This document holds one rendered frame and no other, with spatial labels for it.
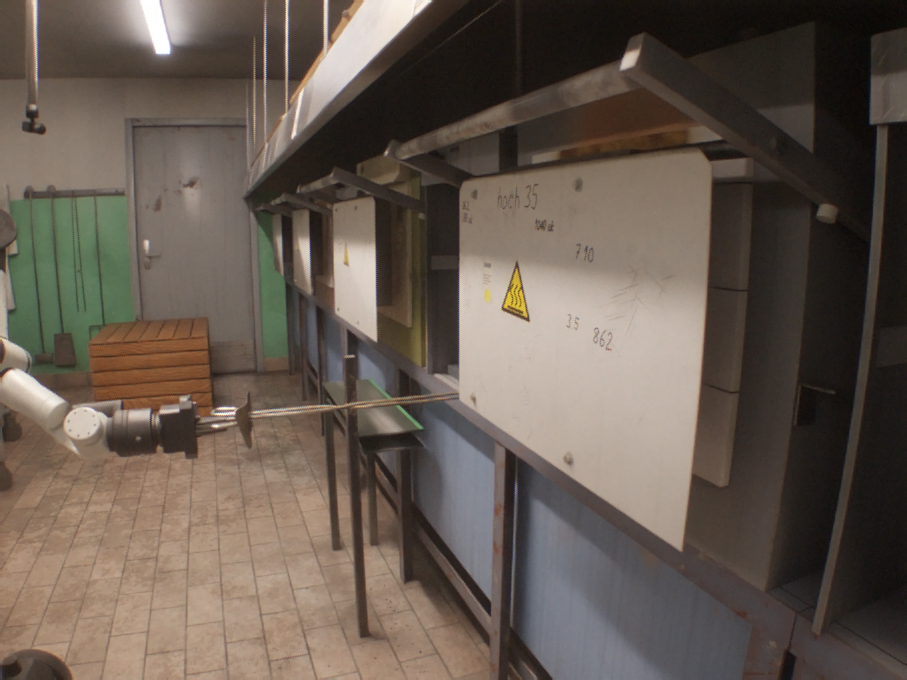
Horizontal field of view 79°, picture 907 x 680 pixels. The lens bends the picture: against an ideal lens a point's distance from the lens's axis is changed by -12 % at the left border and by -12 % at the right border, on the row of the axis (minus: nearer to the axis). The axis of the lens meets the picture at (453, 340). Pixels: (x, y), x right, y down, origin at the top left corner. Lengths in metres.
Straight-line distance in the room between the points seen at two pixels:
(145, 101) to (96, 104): 0.39
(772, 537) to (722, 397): 0.17
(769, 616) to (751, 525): 0.11
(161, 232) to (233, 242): 0.60
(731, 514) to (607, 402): 0.20
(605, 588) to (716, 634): 0.28
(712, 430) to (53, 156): 5.32
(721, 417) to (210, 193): 5.03
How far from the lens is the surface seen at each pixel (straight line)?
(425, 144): 0.96
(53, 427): 1.32
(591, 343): 0.76
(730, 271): 0.73
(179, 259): 5.49
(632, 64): 0.50
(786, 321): 0.70
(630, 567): 1.10
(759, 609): 0.80
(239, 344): 5.56
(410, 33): 0.84
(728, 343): 0.74
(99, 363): 3.98
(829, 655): 0.76
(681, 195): 0.63
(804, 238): 0.68
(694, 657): 1.03
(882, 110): 0.62
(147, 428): 1.22
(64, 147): 5.61
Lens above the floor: 1.26
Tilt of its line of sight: 11 degrees down
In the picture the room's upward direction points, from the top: straight up
